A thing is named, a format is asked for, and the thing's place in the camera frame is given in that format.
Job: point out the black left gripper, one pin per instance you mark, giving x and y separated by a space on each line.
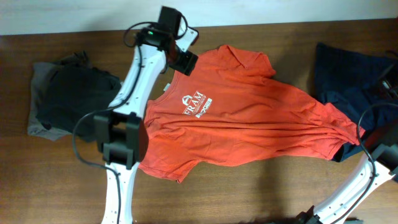
186 63

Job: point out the orange printed t-shirt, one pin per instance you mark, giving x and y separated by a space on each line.
231 111

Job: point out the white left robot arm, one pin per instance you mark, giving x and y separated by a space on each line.
120 132

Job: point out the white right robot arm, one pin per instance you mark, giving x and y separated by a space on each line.
377 165

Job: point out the navy blue garment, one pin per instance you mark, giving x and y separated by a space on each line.
351 82

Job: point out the black folded garment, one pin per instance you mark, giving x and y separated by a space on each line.
74 91

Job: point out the grey folded garment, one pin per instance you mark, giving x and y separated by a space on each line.
43 72

